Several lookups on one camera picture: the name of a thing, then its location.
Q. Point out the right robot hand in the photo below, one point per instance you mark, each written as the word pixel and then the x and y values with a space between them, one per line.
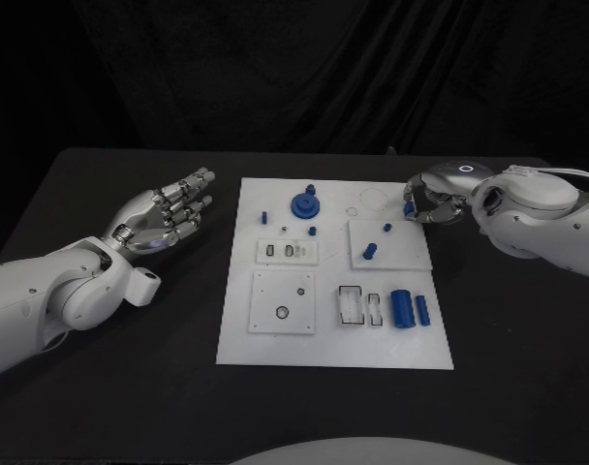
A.
pixel 441 192

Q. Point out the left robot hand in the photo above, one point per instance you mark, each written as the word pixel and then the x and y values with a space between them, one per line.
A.
pixel 162 214

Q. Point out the blue block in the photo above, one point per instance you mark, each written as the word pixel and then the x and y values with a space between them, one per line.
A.
pixel 408 208

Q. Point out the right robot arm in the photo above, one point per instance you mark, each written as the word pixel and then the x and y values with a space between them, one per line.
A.
pixel 551 225

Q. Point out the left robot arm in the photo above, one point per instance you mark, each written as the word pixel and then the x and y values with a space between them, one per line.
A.
pixel 6 301

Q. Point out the white task board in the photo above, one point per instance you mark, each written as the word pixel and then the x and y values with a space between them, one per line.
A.
pixel 326 337

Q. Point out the thin blue peg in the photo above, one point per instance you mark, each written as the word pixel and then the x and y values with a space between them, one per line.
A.
pixel 264 217

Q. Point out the blue stepped peg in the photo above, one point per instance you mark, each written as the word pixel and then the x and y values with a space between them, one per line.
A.
pixel 369 251

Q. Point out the small blue knob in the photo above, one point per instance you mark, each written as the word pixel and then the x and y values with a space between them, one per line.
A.
pixel 310 188

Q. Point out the blue gear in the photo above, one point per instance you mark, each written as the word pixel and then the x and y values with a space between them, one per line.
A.
pixel 305 206

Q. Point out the thin long blue cylinder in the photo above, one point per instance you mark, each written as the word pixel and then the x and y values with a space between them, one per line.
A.
pixel 423 310

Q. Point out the thick long blue cylinder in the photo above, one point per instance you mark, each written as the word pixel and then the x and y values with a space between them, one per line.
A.
pixel 403 308

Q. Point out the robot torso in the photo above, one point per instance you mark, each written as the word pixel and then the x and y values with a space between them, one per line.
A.
pixel 374 452

